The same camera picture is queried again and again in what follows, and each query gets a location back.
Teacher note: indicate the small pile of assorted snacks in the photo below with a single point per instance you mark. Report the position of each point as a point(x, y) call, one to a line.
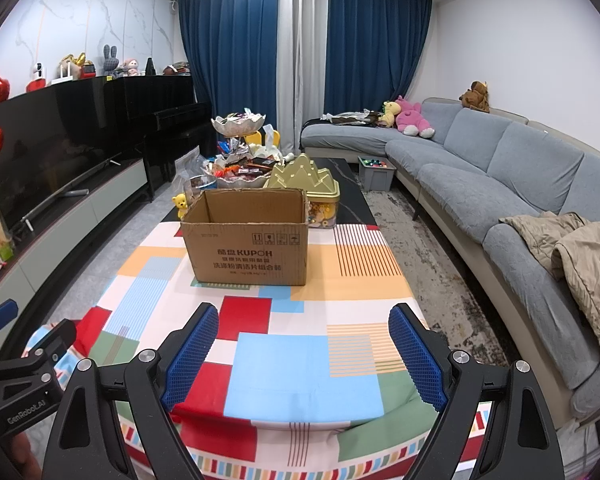
point(242, 119)

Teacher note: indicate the grey storage bin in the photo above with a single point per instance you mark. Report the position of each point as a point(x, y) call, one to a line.
point(375, 177)

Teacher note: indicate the pink doll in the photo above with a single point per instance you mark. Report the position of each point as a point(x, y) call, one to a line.
point(131, 67)

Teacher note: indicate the grey sectional sofa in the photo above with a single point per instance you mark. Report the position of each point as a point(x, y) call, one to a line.
point(505, 160)

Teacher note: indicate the grey plush rabbit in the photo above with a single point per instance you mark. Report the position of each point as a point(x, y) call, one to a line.
point(111, 62)

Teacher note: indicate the grey television cabinet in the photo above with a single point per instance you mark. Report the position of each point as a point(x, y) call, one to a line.
point(105, 195)

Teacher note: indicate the gold mountain-lid tin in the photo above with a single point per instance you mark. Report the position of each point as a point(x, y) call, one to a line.
point(300, 175)

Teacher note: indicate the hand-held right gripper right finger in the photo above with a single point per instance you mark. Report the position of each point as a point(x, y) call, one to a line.
point(420, 355)

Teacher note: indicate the yellow toy bear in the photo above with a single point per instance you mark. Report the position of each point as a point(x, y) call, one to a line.
point(181, 204)

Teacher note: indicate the white security camera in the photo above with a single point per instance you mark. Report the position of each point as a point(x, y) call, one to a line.
point(36, 79)

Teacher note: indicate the black curved television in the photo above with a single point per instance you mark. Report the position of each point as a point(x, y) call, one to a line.
point(55, 135)

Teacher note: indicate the clear jar with blue label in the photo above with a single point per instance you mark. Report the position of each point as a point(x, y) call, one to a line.
point(200, 185)

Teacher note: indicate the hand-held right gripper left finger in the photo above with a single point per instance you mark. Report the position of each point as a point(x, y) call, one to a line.
point(190, 355)

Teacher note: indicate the yellow plastic item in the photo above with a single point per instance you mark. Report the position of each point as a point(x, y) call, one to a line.
point(275, 137)

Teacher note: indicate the white tiered bowl stand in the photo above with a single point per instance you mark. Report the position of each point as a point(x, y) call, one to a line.
point(240, 130)

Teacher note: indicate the brown plush toy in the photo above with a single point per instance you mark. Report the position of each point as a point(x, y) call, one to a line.
point(475, 97)

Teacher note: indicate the yellow plush toy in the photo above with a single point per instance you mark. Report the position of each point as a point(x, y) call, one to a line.
point(389, 115)

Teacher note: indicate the clear plastic bag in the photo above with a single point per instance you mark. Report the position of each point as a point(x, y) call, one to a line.
point(190, 162)

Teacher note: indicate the gold ornament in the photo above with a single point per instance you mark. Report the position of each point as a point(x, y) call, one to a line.
point(77, 62)

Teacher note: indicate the stack of books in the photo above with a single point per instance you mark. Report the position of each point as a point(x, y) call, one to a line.
point(177, 68)

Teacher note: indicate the colourful patterned tablecloth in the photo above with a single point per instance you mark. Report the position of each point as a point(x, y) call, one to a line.
point(280, 360)

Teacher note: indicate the white sheer curtain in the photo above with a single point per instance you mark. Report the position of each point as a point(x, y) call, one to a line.
point(302, 50)

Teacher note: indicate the black upright piano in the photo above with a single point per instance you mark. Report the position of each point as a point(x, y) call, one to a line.
point(145, 100)

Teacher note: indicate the beige quilted jacket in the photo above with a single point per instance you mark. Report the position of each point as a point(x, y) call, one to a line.
point(585, 270)

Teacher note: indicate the black metronome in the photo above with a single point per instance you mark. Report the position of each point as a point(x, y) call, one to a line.
point(150, 67)

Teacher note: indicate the brown cardboard box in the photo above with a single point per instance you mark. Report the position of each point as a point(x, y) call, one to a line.
point(250, 255)

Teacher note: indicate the white plastic bag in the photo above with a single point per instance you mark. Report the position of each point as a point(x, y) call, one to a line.
point(267, 151)

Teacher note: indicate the blue curtain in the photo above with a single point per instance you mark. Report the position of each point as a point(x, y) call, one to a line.
point(375, 45)
point(230, 50)

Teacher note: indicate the large pile of assorted snacks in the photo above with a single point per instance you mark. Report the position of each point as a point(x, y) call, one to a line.
point(245, 167)

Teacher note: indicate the pile of clothes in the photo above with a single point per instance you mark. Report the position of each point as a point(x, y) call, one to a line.
point(352, 118)

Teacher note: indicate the grey patterned rug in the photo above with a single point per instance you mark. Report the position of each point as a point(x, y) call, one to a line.
point(430, 260)

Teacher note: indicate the pink plush toy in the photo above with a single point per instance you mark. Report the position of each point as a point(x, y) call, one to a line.
point(412, 117)

